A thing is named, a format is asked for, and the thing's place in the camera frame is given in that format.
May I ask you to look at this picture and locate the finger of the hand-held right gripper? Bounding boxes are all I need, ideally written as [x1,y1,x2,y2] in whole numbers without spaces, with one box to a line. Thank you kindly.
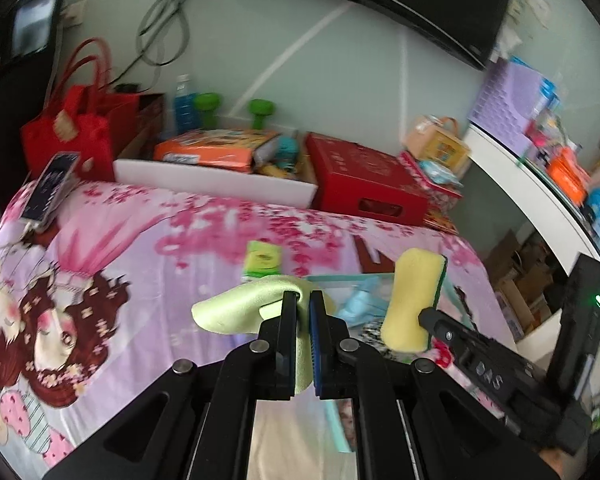
[417,307,546,409]

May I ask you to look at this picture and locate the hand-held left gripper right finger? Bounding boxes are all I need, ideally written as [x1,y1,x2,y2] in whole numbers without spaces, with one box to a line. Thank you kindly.
[310,291,561,480]

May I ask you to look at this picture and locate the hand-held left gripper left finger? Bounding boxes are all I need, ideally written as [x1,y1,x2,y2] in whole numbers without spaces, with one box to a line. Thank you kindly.
[42,292,299,480]

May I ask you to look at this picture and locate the blue face mask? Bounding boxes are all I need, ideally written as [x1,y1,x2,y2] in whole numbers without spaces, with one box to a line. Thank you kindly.
[336,280,396,326]

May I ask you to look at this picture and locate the light green cloth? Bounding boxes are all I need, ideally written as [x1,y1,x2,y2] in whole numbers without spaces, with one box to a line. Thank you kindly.
[191,276,338,396]

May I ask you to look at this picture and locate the yellow sponge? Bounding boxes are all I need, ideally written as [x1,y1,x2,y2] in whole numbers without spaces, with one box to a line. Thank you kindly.
[381,248,448,353]

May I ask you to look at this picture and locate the person's right forearm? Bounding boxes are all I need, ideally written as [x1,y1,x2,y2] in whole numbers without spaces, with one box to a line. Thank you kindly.
[537,447,588,480]

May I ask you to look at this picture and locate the brown cardboard boxes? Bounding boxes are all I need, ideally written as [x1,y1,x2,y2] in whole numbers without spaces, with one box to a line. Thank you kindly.
[482,230,568,341]

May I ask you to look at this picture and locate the green tissue packet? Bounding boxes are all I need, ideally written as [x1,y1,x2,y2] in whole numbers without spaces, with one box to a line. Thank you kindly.
[242,241,285,278]

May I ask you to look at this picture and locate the red patterned gift box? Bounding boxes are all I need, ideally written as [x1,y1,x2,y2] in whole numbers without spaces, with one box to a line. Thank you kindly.
[397,152,463,233]

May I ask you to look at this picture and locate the white desk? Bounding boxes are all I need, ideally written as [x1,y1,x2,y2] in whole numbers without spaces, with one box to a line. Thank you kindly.
[464,122,600,356]

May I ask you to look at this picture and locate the cartoon printed pink bedsheet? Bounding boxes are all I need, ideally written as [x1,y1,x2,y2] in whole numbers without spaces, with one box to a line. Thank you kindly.
[0,175,518,480]

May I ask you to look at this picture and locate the light blue packet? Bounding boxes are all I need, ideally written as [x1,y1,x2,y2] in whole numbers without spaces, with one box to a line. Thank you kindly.
[420,157,461,183]

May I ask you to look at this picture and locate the orange packet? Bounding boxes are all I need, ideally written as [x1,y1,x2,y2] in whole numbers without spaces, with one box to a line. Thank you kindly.
[547,147,593,201]

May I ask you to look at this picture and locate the red cardboard box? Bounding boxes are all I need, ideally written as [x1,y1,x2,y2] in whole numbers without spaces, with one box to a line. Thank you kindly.
[305,132,429,226]

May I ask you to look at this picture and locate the white open cardboard box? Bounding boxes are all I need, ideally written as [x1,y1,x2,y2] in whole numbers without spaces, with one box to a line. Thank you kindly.
[112,158,318,209]

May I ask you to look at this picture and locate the teal toy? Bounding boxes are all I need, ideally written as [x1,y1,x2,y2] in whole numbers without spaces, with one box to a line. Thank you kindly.
[272,137,301,171]

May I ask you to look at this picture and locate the orange cardboard box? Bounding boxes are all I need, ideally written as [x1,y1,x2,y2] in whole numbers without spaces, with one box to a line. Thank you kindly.
[153,129,281,173]

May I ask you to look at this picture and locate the green dumbbell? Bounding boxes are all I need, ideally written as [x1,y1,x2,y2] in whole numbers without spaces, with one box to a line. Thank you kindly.
[248,99,276,131]
[194,92,220,131]

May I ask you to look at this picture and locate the purple perforated basket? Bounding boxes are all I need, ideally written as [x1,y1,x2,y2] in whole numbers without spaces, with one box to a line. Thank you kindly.
[469,57,546,158]

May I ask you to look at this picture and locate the blue water bottle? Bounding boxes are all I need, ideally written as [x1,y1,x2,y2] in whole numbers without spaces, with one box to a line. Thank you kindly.
[174,75,197,133]

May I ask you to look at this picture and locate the red paper bag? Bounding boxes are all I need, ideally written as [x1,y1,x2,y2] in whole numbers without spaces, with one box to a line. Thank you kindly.
[107,85,166,161]

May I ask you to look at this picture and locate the smartphone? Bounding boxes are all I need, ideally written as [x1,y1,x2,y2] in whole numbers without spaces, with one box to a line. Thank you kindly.
[20,151,81,225]

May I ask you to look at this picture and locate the red felt handbag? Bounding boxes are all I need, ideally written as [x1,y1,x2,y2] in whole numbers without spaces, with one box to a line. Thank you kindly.
[20,37,118,181]

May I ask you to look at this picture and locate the dark cabinet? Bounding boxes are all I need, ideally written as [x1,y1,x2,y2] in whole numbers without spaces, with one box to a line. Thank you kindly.
[0,0,76,241]

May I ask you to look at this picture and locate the small box with orange handle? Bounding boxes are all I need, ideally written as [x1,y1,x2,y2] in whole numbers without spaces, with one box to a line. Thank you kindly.
[405,116,472,173]

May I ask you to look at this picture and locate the black wall cable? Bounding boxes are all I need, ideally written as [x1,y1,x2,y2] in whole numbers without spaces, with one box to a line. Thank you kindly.
[135,0,211,68]

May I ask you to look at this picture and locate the white wall socket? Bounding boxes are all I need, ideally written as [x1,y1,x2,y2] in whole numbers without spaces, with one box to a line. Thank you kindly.
[62,2,86,26]

